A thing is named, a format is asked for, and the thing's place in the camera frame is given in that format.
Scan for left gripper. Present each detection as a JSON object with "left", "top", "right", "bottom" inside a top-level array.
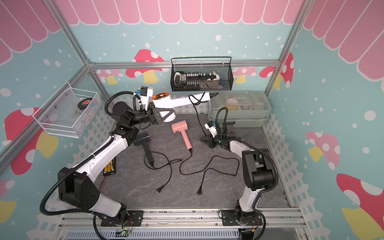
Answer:
[{"left": 128, "top": 100, "right": 174, "bottom": 126}]

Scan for white hair dryer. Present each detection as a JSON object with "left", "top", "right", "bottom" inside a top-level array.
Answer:
[{"left": 152, "top": 92, "right": 212, "bottom": 110}]

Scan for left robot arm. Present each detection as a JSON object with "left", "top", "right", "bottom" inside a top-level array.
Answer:
[{"left": 40, "top": 91, "right": 174, "bottom": 226}]

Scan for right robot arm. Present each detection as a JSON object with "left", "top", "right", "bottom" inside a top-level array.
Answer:
[{"left": 200, "top": 107, "right": 279, "bottom": 226}]

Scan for pink hair dryer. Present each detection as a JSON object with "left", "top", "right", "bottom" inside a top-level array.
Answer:
[{"left": 171, "top": 121, "right": 193, "bottom": 153}]

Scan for black hair dryer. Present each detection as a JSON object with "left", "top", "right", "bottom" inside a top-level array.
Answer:
[{"left": 134, "top": 132, "right": 154, "bottom": 167}]

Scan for green clear storage box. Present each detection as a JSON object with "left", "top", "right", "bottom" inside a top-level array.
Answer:
[{"left": 208, "top": 90, "right": 272, "bottom": 128}]

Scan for black white power strip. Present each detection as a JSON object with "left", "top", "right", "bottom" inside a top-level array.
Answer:
[{"left": 171, "top": 72, "right": 221, "bottom": 89}]

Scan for yellow black pliers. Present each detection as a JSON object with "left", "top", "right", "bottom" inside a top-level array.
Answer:
[{"left": 103, "top": 158, "right": 117, "bottom": 177}]

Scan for black red tape measure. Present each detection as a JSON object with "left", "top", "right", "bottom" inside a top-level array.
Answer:
[{"left": 77, "top": 98, "right": 93, "bottom": 111}]

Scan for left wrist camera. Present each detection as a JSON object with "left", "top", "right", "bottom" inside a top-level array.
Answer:
[{"left": 140, "top": 86, "right": 154, "bottom": 111}]

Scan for black wire mesh basket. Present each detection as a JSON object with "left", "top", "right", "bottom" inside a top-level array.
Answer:
[{"left": 170, "top": 57, "right": 234, "bottom": 92}]

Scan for pink dryer black cord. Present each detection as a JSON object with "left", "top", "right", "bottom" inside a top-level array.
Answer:
[{"left": 179, "top": 149, "right": 241, "bottom": 196}]

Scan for white wire mesh basket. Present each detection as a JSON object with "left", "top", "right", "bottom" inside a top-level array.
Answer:
[{"left": 33, "top": 82, "right": 102, "bottom": 139}]

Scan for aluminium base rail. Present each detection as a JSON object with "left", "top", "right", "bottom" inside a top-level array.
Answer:
[{"left": 53, "top": 207, "right": 313, "bottom": 240}]

